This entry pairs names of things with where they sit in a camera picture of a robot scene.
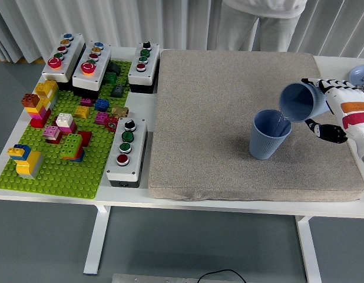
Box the green lego baseplate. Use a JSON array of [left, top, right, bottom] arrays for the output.
[[0, 60, 133, 200]]

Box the five-button control box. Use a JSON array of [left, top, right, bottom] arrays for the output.
[[41, 32, 86, 91], [72, 40, 112, 100]]

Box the blue plate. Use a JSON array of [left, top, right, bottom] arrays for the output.
[[349, 64, 364, 97]]

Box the grey-brown cushion mat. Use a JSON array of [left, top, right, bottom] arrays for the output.
[[147, 49, 364, 202]]

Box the red valve handle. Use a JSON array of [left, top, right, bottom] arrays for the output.
[[104, 116, 119, 131]]

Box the white curtain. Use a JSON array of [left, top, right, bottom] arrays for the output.
[[0, 0, 364, 63]]

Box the person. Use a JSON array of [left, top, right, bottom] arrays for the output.
[[216, 0, 308, 52]]

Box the white table leg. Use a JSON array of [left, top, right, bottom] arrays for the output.
[[83, 205, 111, 275], [296, 216, 322, 283]]

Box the brass valve fitting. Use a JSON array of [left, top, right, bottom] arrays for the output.
[[111, 105, 130, 118]]

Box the black cable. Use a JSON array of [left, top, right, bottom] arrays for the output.
[[198, 269, 247, 283]]

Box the dark green lego brick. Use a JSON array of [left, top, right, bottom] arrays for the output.
[[102, 71, 118, 85]]

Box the yellow lego brick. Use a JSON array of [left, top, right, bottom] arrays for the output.
[[74, 106, 90, 119]]

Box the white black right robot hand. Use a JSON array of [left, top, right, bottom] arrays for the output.
[[301, 77, 364, 159]]

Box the blue ribbed cup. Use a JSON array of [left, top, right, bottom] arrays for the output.
[[279, 83, 330, 123], [248, 108, 293, 160]]

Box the four-button control box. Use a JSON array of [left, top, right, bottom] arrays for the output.
[[105, 117, 148, 189], [127, 42, 160, 94]]

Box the green red blue brick stack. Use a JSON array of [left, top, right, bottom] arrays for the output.
[[59, 133, 85, 163]]

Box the yellow brown red brick tower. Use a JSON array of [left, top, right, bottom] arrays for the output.
[[21, 80, 59, 129]]

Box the yellow blue grey brick figure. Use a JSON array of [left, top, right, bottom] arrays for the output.
[[7, 144, 44, 180]]

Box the red lego brick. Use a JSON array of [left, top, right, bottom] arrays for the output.
[[77, 130, 92, 147]]

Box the blue lego brick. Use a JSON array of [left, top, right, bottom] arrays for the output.
[[94, 98, 110, 112]]

